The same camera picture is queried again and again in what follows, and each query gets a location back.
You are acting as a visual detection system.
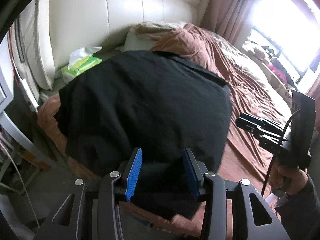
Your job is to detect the beige pillow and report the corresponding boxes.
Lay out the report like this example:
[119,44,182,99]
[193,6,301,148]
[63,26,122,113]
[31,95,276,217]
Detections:
[124,21,188,53]

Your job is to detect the pink curtain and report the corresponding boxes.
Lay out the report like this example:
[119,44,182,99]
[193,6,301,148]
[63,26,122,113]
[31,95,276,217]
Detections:
[204,0,273,48]

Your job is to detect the person's right hand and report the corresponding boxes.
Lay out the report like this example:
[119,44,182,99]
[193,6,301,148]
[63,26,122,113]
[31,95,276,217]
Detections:
[271,161,309,198]

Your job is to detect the white cable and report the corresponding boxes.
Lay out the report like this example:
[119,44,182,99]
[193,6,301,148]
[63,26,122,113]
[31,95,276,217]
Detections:
[0,135,40,228]

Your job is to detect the cream leather cushion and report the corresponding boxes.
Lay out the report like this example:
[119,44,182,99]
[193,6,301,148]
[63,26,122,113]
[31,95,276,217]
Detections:
[20,0,57,90]

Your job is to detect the black pants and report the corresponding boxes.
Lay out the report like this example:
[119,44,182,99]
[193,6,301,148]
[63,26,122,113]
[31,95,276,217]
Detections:
[54,50,233,220]

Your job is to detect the beige plush toy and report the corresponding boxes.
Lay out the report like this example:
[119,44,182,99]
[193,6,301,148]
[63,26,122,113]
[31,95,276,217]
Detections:
[246,44,275,60]

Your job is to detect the cream leather headboard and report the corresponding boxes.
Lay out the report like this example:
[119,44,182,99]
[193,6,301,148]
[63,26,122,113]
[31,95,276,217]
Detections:
[49,0,209,58]

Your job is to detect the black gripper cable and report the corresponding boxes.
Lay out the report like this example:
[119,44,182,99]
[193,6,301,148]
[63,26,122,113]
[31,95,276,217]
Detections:
[261,109,302,195]

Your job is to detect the person's right forearm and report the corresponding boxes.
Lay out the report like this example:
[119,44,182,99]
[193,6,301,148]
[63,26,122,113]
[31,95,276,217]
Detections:
[275,175,320,240]

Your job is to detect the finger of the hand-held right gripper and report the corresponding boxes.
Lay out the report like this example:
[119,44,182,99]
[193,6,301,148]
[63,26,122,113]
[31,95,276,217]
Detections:
[257,133,288,153]
[236,113,287,137]

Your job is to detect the bright window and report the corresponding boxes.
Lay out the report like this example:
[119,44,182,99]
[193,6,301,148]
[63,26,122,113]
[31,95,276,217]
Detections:
[242,0,320,85]

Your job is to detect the white power strip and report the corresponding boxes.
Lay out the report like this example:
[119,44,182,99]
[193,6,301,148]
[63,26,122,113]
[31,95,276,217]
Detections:
[20,79,38,112]

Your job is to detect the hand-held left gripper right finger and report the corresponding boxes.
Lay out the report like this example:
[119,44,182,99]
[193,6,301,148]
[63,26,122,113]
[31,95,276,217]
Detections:
[182,148,288,240]

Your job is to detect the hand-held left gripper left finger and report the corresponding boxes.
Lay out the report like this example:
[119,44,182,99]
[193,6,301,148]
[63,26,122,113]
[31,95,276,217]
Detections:
[32,147,143,240]

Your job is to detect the green tissue pack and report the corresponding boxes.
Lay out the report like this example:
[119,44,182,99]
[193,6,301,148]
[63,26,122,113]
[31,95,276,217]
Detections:
[61,46,103,83]

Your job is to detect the pile of colourful clothes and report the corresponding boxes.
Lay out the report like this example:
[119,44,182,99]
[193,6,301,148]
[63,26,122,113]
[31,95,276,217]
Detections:
[265,55,300,85]

